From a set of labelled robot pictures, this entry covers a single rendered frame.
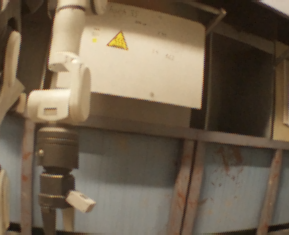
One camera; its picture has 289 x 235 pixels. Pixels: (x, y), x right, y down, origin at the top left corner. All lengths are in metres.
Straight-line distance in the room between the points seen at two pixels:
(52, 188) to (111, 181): 0.95
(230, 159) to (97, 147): 0.70
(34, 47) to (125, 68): 0.86
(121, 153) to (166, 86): 0.36
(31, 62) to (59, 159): 1.49
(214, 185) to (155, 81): 0.65
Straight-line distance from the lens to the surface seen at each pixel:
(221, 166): 1.78
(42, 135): 0.64
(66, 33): 0.69
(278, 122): 1.96
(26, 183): 1.46
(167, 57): 1.45
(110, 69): 1.37
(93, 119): 1.46
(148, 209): 1.64
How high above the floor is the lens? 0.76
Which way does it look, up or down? 4 degrees up
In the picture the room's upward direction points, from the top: 7 degrees clockwise
